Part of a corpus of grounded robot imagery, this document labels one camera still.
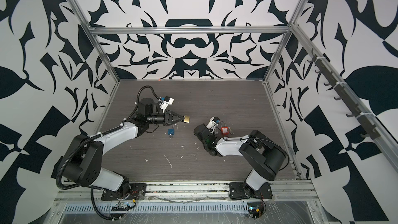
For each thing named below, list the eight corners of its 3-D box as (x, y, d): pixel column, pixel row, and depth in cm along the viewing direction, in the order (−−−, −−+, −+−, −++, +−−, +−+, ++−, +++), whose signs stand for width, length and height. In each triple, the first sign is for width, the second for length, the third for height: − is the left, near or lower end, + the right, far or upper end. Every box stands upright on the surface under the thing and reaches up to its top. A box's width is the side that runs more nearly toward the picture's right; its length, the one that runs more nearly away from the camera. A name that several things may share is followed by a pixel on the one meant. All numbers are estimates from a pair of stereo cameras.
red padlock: (221, 135, 94) (221, 133, 93) (220, 122, 100) (220, 121, 98) (228, 135, 94) (229, 133, 93) (227, 122, 100) (227, 121, 98)
